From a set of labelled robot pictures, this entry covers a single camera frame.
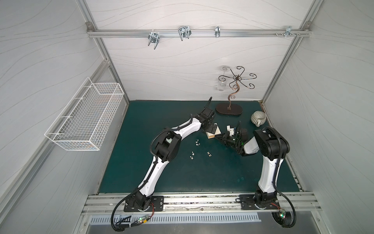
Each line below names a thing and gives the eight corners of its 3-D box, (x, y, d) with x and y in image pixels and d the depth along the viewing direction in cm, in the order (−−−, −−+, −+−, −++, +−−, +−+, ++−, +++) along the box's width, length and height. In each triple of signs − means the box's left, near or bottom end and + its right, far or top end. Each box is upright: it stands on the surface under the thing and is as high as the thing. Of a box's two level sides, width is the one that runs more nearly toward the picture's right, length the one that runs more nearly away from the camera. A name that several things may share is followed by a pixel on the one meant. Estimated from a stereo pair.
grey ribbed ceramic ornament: (253, 127, 105) (256, 122, 101) (249, 115, 112) (251, 110, 108) (266, 127, 105) (269, 122, 101) (261, 115, 112) (264, 110, 108)
